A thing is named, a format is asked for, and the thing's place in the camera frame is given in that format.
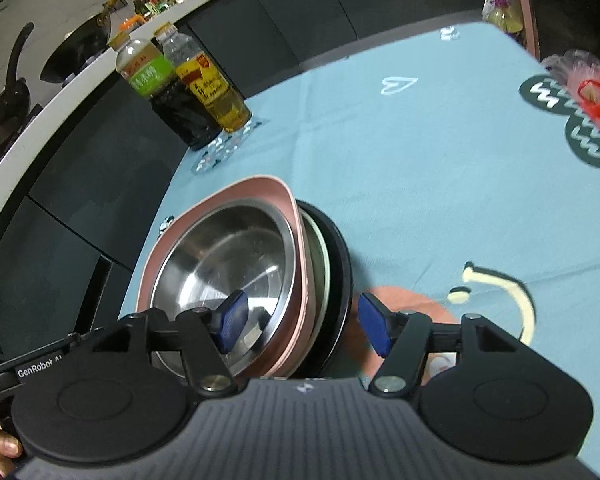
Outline dark vinegar bottle green label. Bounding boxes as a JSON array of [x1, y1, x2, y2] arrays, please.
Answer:
[[109, 31, 223, 151]]

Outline blue printed tablecloth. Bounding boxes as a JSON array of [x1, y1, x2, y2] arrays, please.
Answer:
[[117, 22, 600, 480]]

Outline black round bowl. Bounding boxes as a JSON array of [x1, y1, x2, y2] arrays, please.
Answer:
[[295, 200, 353, 378]]

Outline large cooking oil jug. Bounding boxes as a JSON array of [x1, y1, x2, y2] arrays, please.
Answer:
[[485, 0, 526, 36]]

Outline oil bottle yellow label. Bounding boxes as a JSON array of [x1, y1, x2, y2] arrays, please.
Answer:
[[152, 22, 253, 133]]

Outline dark grey base cabinets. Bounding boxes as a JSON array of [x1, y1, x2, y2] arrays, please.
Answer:
[[0, 0, 600, 361]]

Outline crumpled clear pink bag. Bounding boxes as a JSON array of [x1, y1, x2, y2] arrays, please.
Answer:
[[542, 50, 600, 82]]

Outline white kitchen countertop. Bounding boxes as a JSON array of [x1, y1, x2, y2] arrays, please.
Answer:
[[0, 0, 271, 246]]

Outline black wok wooden handle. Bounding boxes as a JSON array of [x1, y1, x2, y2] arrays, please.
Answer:
[[40, 0, 147, 83]]

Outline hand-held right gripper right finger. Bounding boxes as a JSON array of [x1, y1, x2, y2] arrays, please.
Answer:
[[358, 292, 523, 396]]

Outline green plate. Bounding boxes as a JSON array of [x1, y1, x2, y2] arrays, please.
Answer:
[[300, 207, 333, 358]]

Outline pink stool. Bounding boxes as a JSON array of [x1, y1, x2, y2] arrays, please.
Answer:
[[487, 0, 541, 61]]

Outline stainless steel bowl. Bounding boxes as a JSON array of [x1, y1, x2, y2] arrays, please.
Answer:
[[150, 199, 297, 378]]

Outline person's left hand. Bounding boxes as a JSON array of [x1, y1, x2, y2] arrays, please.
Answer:
[[0, 427, 25, 472]]

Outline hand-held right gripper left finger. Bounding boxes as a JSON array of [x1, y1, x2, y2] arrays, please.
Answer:
[[80, 290, 251, 396]]

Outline black frying pan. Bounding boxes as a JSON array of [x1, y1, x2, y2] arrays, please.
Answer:
[[0, 22, 35, 161]]

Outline pink bowl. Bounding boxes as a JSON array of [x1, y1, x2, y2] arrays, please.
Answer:
[[136, 175, 313, 378]]

